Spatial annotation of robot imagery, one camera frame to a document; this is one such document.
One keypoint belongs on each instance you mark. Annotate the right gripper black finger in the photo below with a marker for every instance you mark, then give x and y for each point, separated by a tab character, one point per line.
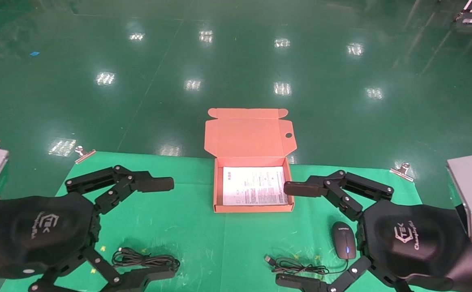
313	187
300	281

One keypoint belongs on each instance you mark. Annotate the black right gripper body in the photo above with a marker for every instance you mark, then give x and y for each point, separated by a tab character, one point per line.
414	239

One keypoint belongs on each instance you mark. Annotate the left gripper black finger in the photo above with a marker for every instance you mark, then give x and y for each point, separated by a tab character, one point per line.
138	182
138	280

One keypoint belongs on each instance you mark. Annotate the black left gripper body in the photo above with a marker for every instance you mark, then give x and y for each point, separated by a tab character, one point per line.
37	235

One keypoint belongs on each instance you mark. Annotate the orange cardboard box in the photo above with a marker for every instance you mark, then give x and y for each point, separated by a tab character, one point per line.
248	138

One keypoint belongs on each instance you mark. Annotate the white printed leaflet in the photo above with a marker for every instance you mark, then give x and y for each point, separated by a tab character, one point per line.
256	186

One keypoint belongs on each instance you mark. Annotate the metal binder clip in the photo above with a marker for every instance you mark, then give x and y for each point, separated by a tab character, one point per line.
402	172
85	156

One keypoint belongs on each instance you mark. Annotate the green cloth mat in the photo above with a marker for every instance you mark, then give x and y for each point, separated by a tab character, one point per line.
203	243

